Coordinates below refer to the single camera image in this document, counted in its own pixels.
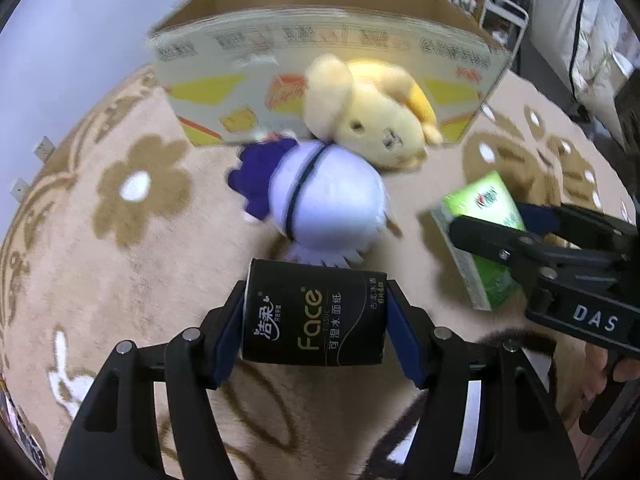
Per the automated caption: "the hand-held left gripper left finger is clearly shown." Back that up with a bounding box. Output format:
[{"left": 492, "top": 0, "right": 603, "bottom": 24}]
[{"left": 54, "top": 279, "right": 251, "bottom": 480}]

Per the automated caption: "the black tissue pack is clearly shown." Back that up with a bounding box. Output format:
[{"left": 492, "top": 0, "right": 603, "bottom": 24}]
[{"left": 241, "top": 258, "right": 388, "bottom": 367}]

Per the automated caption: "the person's right hand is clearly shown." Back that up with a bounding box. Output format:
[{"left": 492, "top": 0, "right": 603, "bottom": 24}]
[{"left": 560, "top": 342, "right": 640, "bottom": 423}]

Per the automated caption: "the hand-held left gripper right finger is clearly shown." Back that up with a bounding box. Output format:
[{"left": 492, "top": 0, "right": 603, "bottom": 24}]
[{"left": 382, "top": 279, "right": 583, "bottom": 480}]

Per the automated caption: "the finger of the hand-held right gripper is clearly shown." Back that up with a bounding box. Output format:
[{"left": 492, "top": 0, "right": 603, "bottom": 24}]
[
  {"left": 448, "top": 214, "right": 551, "bottom": 276},
  {"left": 517, "top": 202, "right": 640, "bottom": 261}
]

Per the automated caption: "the white purple plush doll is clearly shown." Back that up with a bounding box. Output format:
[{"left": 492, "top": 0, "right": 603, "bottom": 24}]
[{"left": 227, "top": 132, "right": 396, "bottom": 268}]

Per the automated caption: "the green tissue pack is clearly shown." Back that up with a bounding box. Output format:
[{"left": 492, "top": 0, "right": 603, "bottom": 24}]
[{"left": 430, "top": 170, "right": 531, "bottom": 312}]

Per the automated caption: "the yellow plush toy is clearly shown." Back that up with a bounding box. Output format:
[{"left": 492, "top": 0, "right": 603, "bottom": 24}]
[{"left": 304, "top": 54, "right": 445, "bottom": 173}]

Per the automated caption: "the white trolley cart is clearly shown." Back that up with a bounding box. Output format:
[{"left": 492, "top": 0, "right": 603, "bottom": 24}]
[{"left": 482, "top": 0, "right": 531, "bottom": 68}]

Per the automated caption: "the cardboard box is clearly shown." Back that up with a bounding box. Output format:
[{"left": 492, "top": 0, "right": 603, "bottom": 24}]
[{"left": 147, "top": 0, "right": 515, "bottom": 150}]

